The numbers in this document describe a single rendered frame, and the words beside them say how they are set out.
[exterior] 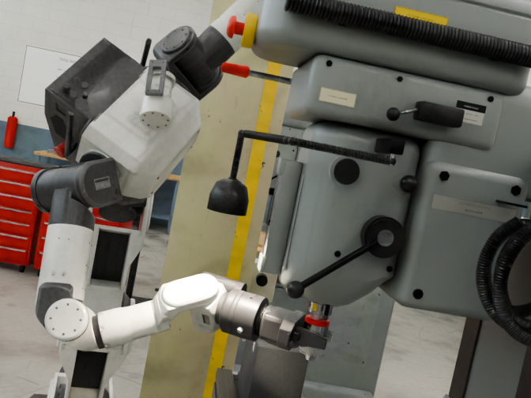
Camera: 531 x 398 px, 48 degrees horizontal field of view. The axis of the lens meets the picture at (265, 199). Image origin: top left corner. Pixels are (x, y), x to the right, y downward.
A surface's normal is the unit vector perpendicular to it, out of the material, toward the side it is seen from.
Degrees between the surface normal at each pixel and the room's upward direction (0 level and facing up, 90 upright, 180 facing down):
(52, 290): 68
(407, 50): 90
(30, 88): 90
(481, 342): 90
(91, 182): 72
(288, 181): 90
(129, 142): 58
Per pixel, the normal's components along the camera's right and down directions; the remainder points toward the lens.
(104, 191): 0.88, -0.10
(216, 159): 0.11, 0.11
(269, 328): -0.31, 0.01
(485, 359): -0.97, -0.18
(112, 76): 0.32, -0.40
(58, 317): 0.10, -0.29
